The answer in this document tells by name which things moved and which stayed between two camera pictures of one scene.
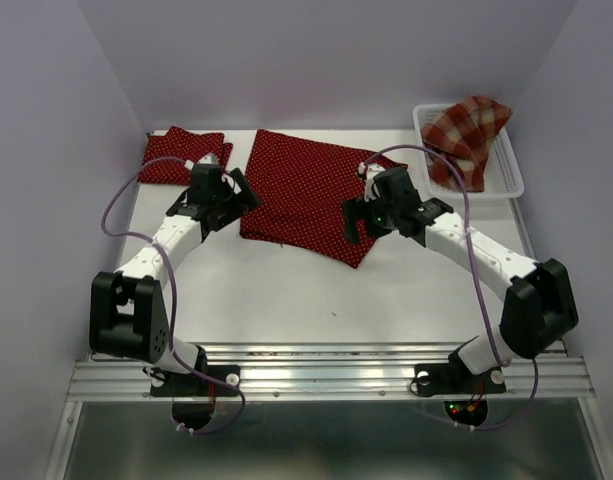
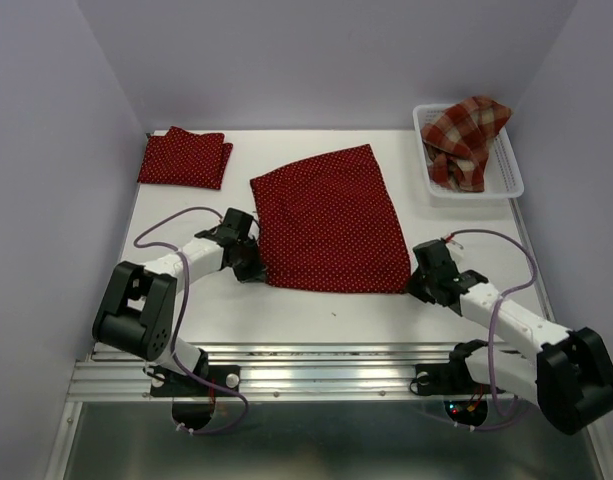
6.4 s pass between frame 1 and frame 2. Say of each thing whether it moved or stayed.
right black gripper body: moved
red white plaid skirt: stayed
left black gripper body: moved
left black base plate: stayed
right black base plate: stayed
